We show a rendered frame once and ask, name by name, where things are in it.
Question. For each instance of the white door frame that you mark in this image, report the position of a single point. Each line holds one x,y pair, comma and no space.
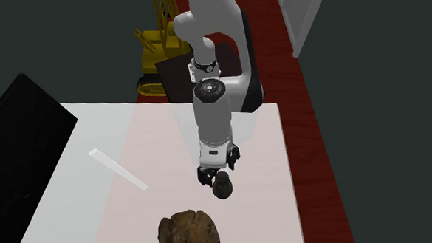
300,17

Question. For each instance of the brown lumpy bread loaf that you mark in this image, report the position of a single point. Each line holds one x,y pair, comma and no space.
189,232

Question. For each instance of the large black box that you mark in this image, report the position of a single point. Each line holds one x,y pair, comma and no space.
20,149

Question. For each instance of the yellow toy crane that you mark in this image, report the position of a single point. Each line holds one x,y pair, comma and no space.
152,55

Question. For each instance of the dark robot stand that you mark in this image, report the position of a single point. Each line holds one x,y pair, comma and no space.
176,81

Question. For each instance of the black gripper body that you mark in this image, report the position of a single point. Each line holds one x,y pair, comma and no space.
211,168

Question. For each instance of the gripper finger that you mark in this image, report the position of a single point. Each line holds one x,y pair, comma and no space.
233,157
205,178

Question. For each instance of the white flat stick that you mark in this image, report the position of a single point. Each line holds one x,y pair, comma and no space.
118,170

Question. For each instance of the dark grey round vase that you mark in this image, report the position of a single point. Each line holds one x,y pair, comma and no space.
222,187

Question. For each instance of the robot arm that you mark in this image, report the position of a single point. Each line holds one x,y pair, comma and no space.
213,117

